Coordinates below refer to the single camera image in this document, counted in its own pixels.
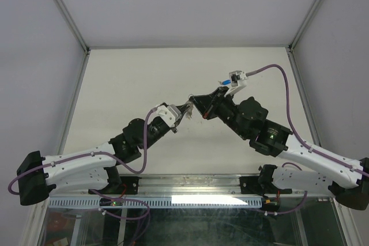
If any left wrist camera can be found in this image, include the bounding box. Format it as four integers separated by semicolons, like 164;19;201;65
155;104;182;128

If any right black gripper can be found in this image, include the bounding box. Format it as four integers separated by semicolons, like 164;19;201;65
189;87;248;140

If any white slotted cable duct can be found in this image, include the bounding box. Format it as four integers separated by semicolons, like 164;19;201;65
48;195;262;209

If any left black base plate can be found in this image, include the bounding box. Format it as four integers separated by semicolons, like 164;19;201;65
96;176;140;195

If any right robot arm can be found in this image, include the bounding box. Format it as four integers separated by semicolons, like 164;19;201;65
190;86;368;210

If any red handle keyring holder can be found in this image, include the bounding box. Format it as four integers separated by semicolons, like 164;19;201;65
185;93;194;120

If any blue tag key far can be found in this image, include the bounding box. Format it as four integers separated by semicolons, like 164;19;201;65
219;80;231;86

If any aluminium mounting rail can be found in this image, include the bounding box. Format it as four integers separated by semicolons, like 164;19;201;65
121;169;340;197

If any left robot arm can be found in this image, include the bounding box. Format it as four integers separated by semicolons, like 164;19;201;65
8;103;191;206

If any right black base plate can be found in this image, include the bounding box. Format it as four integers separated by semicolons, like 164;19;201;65
239;176;292;196

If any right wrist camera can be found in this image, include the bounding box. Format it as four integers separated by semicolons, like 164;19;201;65
225;70;248;97

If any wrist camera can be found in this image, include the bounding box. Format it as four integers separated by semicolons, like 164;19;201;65
225;70;248;97
155;104;182;128

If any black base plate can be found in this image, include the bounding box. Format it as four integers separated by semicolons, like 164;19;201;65
96;176;140;195
239;176;292;196

